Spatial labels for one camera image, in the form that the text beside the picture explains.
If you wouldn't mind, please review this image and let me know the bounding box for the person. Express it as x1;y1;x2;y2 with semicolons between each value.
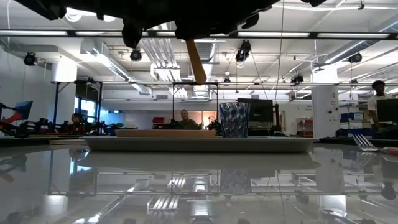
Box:
178;108;200;131
367;80;395;138
70;112;85;135

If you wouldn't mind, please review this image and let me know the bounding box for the white rectangular tray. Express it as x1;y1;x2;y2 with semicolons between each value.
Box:
80;136;318;154

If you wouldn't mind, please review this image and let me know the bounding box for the blue screen monitor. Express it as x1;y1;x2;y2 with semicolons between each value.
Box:
11;100;34;121

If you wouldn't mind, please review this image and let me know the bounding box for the red shelf rack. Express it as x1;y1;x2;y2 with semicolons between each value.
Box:
296;117;314;138

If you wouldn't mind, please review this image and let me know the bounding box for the yellow handled spoon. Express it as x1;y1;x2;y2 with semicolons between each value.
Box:
185;39;208;86

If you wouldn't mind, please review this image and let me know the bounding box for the black metal station frame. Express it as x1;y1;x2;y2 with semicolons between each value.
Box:
172;82;220;127
51;79;104;133

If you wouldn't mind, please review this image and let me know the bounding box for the red handled fork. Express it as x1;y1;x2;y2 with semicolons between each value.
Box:
351;133;398;156

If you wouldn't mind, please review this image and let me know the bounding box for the blue patterned cup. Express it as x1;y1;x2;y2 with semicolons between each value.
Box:
218;101;251;139

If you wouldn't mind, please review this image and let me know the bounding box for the silver ventilation duct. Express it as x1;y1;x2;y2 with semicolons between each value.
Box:
323;14;398;65

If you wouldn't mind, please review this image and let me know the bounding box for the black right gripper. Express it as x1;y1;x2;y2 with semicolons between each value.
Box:
14;0;280;49

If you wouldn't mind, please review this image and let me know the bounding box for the black frame bar with lights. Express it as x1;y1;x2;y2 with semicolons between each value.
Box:
0;29;398;40

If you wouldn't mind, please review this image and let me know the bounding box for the black computer monitor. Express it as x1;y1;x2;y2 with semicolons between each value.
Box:
236;97;275;123
376;98;398;124

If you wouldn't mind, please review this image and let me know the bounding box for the peach round plate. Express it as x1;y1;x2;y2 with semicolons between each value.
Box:
114;129;218;138

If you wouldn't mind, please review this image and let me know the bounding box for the white building column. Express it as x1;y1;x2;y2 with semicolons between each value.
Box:
311;65;341;139

